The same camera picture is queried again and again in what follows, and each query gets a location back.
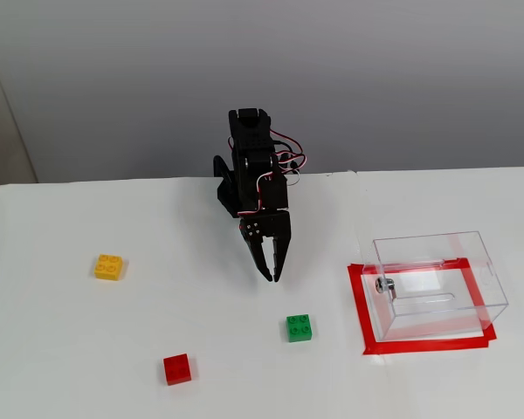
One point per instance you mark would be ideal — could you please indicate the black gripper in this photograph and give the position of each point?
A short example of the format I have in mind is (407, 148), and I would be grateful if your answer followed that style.
(274, 223)

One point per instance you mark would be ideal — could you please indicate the yellow lego brick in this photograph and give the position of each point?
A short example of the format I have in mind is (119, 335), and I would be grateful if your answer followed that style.
(109, 266)

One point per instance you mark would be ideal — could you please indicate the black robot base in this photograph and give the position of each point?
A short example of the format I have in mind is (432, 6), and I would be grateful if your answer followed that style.
(226, 192)

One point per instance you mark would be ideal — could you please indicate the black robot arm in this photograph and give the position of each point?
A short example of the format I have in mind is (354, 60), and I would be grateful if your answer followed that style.
(253, 144)

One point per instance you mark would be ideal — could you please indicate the green lego brick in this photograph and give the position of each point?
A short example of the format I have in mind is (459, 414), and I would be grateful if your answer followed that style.
(299, 328)

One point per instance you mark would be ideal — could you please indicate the silver box lock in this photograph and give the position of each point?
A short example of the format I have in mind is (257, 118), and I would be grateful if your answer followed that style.
(382, 286)

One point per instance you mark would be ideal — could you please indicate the red lego brick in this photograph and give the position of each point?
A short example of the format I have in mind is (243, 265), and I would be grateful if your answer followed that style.
(179, 369)

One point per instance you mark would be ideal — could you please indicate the transparent plastic box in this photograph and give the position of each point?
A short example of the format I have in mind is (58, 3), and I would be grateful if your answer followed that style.
(436, 288)

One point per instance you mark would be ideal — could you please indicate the red tape frame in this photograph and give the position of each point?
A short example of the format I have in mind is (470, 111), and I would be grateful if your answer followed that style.
(358, 305)

